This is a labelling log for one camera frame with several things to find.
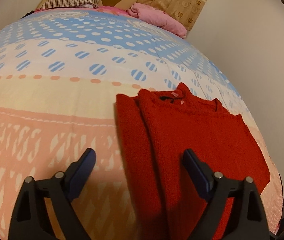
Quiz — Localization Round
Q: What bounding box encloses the red knitted embroidered sweater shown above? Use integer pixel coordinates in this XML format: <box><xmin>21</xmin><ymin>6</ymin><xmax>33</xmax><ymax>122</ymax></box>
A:
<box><xmin>116</xmin><ymin>83</ymin><xmax>270</xmax><ymax>239</ymax></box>

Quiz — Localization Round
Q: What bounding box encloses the polka dot bed sheet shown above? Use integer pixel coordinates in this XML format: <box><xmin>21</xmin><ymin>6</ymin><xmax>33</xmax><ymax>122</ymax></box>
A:
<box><xmin>0</xmin><ymin>9</ymin><xmax>282</xmax><ymax>239</ymax></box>

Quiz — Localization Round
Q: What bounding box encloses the pink folded blanket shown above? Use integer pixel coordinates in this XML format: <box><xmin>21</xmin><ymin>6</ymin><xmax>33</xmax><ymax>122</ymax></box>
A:
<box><xmin>127</xmin><ymin>2</ymin><xmax>187</xmax><ymax>38</ymax></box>

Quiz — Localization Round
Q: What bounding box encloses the striped grey pillow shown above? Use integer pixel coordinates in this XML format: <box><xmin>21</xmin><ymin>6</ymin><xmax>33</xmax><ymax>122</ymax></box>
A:
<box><xmin>38</xmin><ymin>0</ymin><xmax>99</xmax><ymax>10</ymax></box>

